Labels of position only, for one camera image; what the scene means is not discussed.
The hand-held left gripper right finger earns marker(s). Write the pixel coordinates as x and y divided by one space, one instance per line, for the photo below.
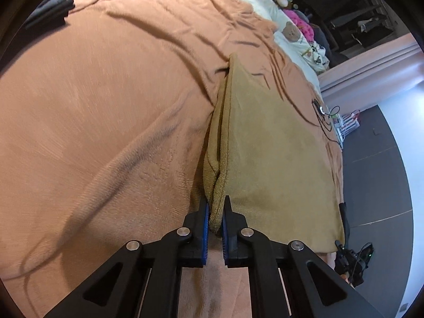
226 235

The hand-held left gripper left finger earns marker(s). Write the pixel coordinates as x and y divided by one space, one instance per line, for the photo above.
205 235

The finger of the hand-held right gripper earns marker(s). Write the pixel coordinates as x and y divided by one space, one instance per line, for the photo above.
341 253

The olive brown printed t-shirt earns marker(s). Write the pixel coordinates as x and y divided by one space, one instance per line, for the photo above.
271 172

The folded grey clothes stack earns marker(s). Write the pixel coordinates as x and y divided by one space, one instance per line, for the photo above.
53 6

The white two-drawer nightstand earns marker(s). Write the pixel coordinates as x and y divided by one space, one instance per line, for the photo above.
341 135

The striped gift bag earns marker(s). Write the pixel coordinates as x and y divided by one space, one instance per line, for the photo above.
351 121

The bed with orange blanket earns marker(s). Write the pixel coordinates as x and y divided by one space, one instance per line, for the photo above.
99 106

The pink window curtain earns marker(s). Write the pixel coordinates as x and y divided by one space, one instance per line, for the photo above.
371 63

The white patterned pillow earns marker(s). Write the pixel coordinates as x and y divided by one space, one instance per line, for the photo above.
318 56

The bear print pillow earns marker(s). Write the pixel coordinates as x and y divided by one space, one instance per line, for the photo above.
291 31

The grey pillow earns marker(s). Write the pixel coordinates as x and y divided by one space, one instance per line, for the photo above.
321 39

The pink fluffy plush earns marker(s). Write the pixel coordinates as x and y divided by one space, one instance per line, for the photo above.
301 23

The cream duvet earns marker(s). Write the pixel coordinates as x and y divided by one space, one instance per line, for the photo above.
265 3

